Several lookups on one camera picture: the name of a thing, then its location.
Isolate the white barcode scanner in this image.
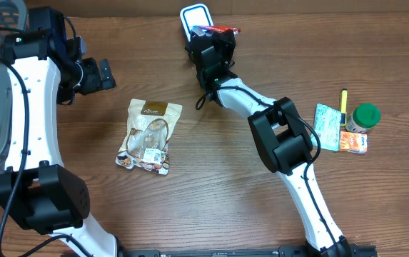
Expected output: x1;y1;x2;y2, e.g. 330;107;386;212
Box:
179;4;213;42

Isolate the red stick sachet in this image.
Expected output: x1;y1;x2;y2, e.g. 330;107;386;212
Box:
198;25;241;34

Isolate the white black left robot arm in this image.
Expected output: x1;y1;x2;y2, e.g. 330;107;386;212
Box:
0;6;121;256

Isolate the black aluminium rail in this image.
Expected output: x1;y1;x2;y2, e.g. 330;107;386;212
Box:
118;245;378;257

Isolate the beige brown snack pouch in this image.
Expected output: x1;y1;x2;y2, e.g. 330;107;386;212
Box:
115;99;183;176

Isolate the teal wet wipes pack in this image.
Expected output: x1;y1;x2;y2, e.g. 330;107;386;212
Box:
313;104;341;151

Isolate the orange tissue pack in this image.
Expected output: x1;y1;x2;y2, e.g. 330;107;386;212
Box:
339;131;368;153

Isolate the green lid white jar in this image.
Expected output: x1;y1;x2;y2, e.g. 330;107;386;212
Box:
345;103;381;133

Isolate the yellow highlighter marker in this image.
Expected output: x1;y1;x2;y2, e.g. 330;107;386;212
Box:
339;89;348;127

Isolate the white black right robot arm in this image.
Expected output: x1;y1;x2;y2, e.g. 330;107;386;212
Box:
186;26;352;256

